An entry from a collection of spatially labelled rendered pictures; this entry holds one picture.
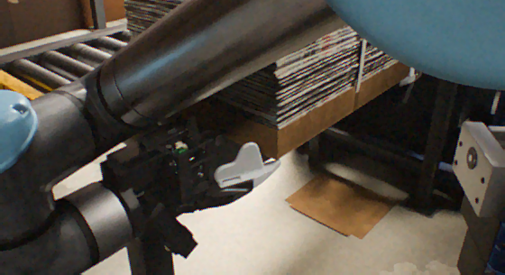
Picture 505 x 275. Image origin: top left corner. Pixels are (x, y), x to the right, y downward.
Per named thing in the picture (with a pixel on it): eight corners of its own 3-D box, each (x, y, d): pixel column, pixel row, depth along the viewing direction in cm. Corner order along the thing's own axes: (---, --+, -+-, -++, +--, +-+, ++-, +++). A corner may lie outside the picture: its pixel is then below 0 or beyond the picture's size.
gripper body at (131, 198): (220, 137, 52) (130, 185, 44) (223, 200, 56) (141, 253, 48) (174, 117, 56) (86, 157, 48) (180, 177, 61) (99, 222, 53)
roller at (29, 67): (153, 169, 67) (149, 138, 65) (9, 84, 94) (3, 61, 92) (179, 155, 71) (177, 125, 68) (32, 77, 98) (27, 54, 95)
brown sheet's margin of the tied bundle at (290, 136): (276, 161, 58) (277, 131, 56) (135, 97, 75) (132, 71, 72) (344, 117, 69) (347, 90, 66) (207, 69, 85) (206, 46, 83)
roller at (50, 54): (182, 146, 70) (190, 114, 70) (34, 70, 98) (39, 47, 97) (205, 146, 74) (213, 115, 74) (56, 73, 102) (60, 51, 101)
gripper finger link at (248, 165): (291, 140, 55) (215, 156, 52) (289, 181, 58) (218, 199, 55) (280, 128, 57) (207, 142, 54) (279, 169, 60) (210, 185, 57)
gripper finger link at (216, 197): (258, 187, 54) (183, 204, 51) (258, 197, 55) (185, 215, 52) (243, 166, 58) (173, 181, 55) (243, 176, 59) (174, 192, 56)
